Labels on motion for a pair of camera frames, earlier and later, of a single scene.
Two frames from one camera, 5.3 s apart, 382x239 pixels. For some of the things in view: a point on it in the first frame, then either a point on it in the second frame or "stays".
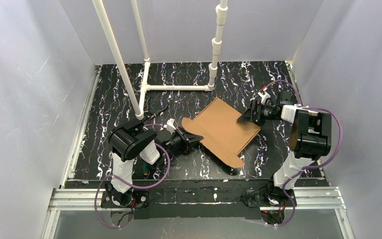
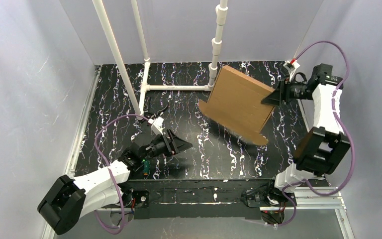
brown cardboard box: x=223 y=134 -> x=235 y=104
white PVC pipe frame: x=139 y=104 stays
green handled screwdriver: x=146 y=169 stays
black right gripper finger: x=246 y=117 -> x=274 y=98
